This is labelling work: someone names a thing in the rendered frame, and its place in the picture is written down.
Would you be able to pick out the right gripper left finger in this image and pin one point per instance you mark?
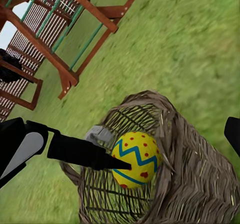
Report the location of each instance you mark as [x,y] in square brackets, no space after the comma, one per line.
[12,133]

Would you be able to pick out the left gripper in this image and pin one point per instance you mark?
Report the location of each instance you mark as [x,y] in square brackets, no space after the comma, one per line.
[87,154]

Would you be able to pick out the wicker basket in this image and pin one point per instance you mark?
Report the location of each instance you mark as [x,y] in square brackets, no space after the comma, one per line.
[195,183]

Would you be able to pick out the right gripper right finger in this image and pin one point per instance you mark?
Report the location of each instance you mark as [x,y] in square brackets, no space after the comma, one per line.
[232,133]

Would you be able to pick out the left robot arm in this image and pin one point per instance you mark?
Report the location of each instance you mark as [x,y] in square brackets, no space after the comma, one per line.
[84,152]

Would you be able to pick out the easter egg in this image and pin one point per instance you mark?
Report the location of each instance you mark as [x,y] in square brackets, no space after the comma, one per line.
[140,151]

